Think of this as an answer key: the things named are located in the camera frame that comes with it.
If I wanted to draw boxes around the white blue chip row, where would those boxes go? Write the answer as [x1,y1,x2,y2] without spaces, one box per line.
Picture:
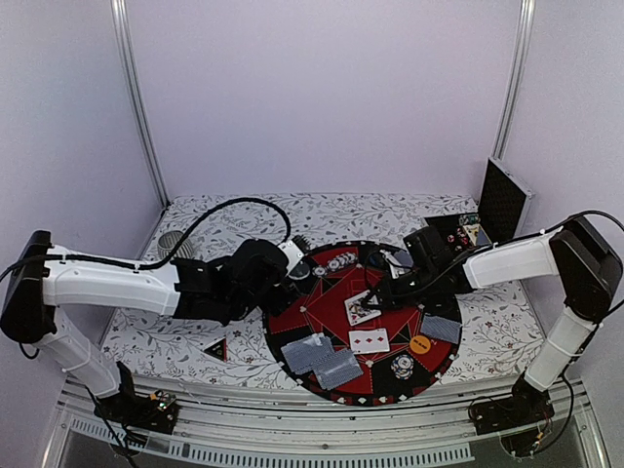
[312,252,358,277]

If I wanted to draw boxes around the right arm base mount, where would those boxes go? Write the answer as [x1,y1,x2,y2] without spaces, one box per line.
[468,397,555,458]

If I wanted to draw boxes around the three of diamonds card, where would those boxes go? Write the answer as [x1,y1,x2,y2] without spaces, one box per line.
[348,329,390,355]

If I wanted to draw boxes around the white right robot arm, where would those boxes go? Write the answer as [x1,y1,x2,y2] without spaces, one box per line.
[368,210,623,425]

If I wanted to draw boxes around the black dealer button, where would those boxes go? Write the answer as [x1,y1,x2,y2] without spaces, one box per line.
[289,261,311,281]

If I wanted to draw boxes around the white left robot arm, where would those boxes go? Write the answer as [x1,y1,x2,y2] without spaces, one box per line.
[1,231,309,423]

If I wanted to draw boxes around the triangular red black token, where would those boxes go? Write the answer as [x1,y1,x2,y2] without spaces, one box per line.
[203,336,227,362]

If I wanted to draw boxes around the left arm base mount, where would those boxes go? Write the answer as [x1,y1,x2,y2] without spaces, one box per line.
[95,390,179,435]

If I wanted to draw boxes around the aluminium poker chip case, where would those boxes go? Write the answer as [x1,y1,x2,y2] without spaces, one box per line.
[425,159,533,253]

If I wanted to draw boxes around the aluminium front rail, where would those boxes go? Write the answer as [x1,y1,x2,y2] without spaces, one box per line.
[41,374,613,468]

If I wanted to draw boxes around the round red black poker mat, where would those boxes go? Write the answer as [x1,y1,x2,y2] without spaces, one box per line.
[263,241,461,407]

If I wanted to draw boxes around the queen of hearts card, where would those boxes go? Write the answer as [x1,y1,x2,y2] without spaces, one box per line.
[344,292,381,327]

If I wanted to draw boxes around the blue playing card deck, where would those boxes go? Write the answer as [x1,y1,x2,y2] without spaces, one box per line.
[312,349,364,390]

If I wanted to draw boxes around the orange big blind button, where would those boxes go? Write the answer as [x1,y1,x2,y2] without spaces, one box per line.
[409,334,432,355]

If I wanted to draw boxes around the blue card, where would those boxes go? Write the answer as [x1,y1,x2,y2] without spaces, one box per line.
[281,333,333,374]
[420,314,462,344]
[392,251,413,269]

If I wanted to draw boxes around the white blue chip stack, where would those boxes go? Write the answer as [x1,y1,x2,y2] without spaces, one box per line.
[390,354,414,380]

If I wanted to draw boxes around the aluminium frame post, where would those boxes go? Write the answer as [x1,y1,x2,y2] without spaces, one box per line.
[110,0,170,209]
[491,0,536,161]

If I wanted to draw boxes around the floral patterned tablecloth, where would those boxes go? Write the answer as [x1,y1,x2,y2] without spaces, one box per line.
[101,193,544,391]

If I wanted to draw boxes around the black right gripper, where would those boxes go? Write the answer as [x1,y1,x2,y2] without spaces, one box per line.
[362,264,438,311]

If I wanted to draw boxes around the right aluminium frame post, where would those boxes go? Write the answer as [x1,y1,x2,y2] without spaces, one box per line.
[491,0,536,161]

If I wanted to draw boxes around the striped ceramic mug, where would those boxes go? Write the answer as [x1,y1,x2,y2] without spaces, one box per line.
[156,230,195,259]

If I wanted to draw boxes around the left aluminium frame post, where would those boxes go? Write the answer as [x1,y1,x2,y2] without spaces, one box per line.
[110,0,170,209]

